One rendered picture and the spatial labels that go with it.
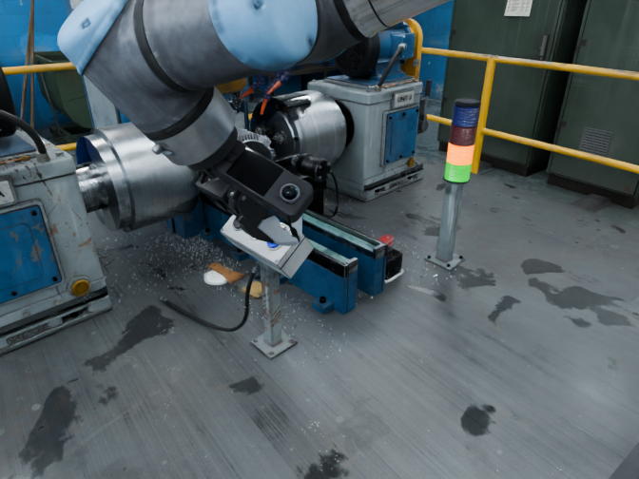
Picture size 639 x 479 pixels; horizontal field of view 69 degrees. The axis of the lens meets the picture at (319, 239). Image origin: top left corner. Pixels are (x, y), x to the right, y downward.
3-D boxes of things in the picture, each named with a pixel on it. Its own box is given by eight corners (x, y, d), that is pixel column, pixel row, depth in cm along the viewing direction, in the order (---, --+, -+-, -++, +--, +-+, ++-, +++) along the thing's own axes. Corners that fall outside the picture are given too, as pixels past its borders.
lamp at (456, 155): (441, 161, 113) (443, 143, 111) (455, 156, 117) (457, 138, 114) (463, 167, 109) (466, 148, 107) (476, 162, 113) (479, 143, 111)
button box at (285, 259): (233, 244, 91) (217, 230, 87) (256, 217, 92) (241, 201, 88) (290, 279, 80) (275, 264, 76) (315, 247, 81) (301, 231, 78)
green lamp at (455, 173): (438, 179, 115) (441, 161, 113) (452, 173, 119) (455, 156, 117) (460, 185, 111) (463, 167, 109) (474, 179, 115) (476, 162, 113)
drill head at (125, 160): (34, 233, 115) (2, 131, 103) (171, 193, 137) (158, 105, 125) (70, 272, 99) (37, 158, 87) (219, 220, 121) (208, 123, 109)
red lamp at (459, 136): (443, 143, 111) (446, 124, 109) (457, 138, 114) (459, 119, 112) (466, 148, 107) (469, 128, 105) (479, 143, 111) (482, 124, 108)
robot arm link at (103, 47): (104, 17, 35) (24, 50, 40) (203, 132, 45) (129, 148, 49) (149, -50, 40) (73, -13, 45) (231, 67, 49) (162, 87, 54)
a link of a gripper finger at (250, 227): (280, 220, 64) (246, 182, 58) (288, 224, 63) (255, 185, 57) (259, 247, 63) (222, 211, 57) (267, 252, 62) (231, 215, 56)
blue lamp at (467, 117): (446, 124, 109) (448, 104, 106) (459, 119, 112) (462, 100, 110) (469, 128, 105) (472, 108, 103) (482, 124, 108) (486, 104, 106)
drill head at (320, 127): (230, 176, 149) (222, 95, 137) (322, 149, 174) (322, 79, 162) (280, 198, 133) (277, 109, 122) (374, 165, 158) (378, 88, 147)
